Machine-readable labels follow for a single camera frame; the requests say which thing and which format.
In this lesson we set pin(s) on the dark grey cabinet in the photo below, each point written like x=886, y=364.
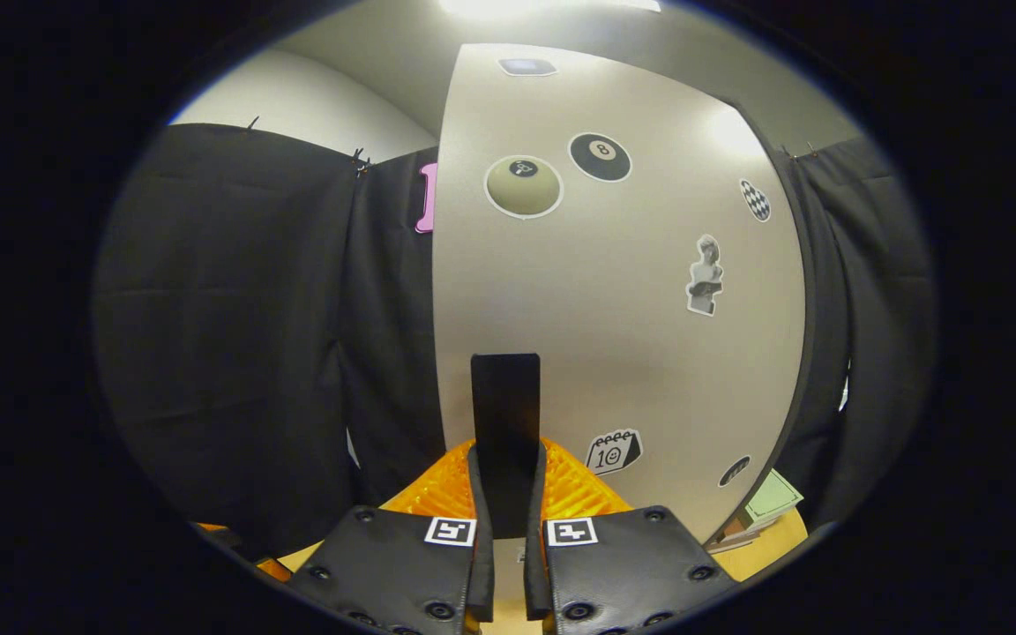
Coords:
x=811, y=291

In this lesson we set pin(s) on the black backdrop cloth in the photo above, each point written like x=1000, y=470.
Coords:
x=235, y=353

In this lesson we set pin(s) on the large ceiling light panel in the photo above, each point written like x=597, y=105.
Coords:
x=543, y=5

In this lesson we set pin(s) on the grey cabinet door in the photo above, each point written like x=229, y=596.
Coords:
x=631, y=353

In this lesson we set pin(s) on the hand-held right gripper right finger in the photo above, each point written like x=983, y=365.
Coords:
x=536, y=564

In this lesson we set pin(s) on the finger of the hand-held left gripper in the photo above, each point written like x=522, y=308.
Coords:
x=272, y=569

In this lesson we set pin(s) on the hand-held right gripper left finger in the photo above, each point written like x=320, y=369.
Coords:
x=483, y=564

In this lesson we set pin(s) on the brown book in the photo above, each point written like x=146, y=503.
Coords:
x=742, y=527

